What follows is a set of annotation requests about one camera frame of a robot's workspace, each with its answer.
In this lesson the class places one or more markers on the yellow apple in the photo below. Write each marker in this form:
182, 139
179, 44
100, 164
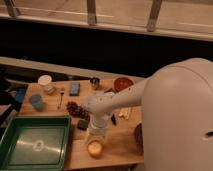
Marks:
95, 149

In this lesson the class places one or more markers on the small metal cup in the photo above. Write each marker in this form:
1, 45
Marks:
95, 83

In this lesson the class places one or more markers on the pale yellow sticks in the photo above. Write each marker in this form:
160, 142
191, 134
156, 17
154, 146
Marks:
125, 113

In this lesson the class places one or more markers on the orange bowl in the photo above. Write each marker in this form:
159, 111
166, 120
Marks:
122, 83

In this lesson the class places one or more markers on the dark brown block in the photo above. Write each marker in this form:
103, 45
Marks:
82, 125

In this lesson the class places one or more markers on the blue object at table edge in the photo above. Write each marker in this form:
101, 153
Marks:
20, 94

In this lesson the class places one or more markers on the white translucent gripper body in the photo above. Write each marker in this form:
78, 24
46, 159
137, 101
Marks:
95, 133

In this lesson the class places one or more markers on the white paper cup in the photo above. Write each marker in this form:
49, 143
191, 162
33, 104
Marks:
45, 81

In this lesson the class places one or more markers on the brown pine cones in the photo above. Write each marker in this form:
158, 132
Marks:
77, 111

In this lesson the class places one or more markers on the black handled brush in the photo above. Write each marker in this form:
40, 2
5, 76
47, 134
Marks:
113, 118

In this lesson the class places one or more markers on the green plastic tray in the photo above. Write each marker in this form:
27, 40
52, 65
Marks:
35, 144

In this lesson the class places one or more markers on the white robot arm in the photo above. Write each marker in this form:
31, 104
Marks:
177, 111

